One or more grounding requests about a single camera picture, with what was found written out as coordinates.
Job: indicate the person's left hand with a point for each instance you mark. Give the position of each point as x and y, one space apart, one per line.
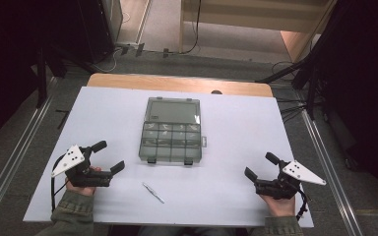
83 190

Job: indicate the dark cabinet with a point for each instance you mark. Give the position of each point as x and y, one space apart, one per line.
95 29

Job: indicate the black metal stand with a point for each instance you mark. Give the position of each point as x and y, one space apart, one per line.
41 78
311 85

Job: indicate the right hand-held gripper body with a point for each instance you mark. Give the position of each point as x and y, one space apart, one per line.
283 187

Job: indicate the metal tweezers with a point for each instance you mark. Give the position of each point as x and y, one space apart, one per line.
153 192

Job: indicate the clear plastic compartment box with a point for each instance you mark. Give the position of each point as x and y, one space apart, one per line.
172 131

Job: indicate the aluminium floor rail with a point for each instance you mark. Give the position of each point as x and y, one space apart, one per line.
16 157
328 164

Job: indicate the wooden table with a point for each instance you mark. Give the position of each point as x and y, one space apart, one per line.
177 83

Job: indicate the person's right hand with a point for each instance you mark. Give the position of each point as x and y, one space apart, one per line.
282 207

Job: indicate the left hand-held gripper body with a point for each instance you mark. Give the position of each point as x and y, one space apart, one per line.
78 173

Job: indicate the white board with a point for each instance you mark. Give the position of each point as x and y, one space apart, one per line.
229 147

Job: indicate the light wooden furniture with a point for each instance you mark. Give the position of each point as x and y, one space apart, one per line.
252 16

